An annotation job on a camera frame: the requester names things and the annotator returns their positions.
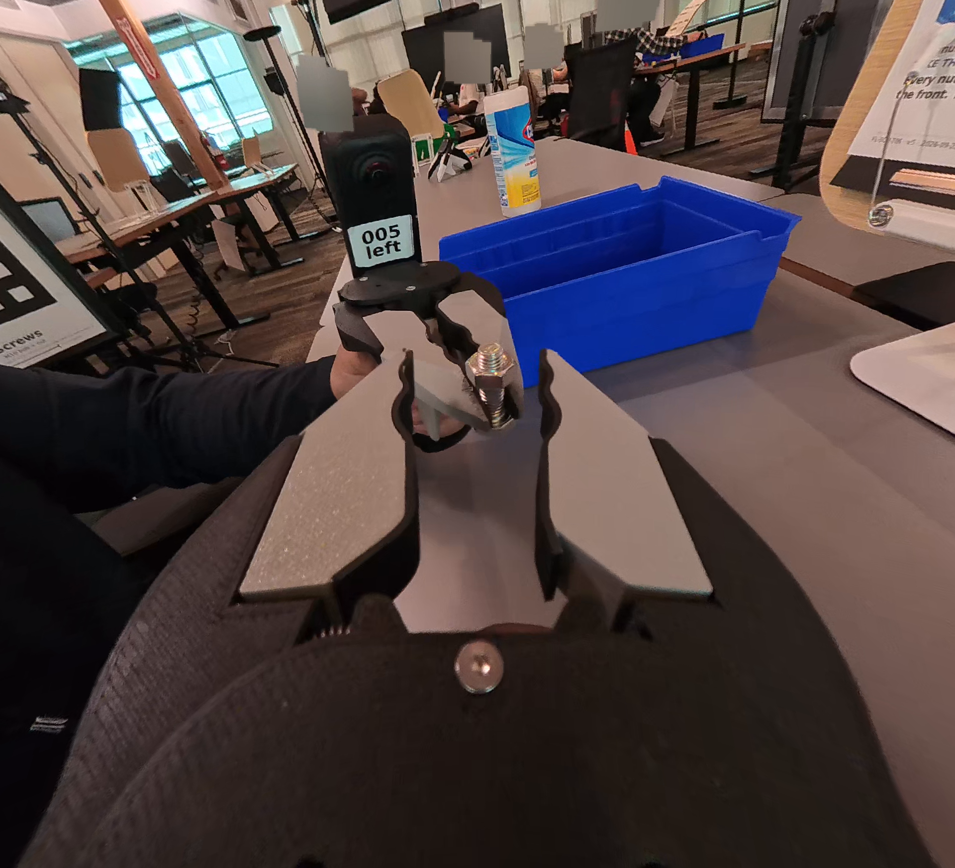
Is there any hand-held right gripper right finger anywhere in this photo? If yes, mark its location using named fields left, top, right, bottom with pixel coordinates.
left=536, top=349, right=715, bottom=630

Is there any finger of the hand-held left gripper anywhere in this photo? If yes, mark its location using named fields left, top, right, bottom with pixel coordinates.
left=433, top=289, right=525, bottom=429
left=364, top=308, right=495, bottom=432

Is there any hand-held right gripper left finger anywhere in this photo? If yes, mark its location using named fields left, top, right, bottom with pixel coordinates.
left=239, top=349, right=420, bottom=604

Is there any steel hex bolt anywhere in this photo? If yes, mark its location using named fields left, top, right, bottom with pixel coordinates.
left=466, top=343, right=517, bottom=430

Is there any blue plastic bin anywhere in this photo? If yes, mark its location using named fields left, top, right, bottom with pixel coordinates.
left=439, top=176, right=801, bottom=389

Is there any person's left forearm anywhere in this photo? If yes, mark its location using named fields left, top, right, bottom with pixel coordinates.
left=0, top=357, right=340, bottom=511

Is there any brown office desk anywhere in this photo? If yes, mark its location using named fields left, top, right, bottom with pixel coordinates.
left=56, top=163, right=303, bottom=332

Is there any person's left hand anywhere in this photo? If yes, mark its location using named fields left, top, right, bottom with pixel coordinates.
left=330, top=348, right=386, bottom=397

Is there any small green tent card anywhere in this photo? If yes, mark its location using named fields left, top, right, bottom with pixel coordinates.
left=414, top=129, right=473, bottom=183

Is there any tan chair back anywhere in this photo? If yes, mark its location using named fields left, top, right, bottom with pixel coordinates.
left=377, top=71, right=446, bottom=141

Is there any white wipes canister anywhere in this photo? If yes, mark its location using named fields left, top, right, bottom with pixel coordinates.
left=483, top=90, right=543, bottom=218

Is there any black monitor screen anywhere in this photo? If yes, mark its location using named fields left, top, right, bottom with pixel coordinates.
left=401, top=4, right=512, bottom=86

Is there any black mesh chair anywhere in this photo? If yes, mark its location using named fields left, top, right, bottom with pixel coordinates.
left=563, top=46, right=639, bottom=153

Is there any black tripod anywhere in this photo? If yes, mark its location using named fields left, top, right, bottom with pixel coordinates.
left=0, top=81, right=210, bottom=369

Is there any person's torso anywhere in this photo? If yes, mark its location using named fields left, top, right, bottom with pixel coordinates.
left=0, top=454, right=161, bottom=854

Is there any framed marker sign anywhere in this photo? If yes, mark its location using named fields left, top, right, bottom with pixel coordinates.
left=0, top=185, right=129, bottom=371

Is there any black rolling board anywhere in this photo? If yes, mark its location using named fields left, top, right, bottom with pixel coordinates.
left=761, top=0, right=855, bottom=123

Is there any white flat base plate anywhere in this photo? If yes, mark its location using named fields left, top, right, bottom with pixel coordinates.
left=819, top=0, right=955, bottom=436

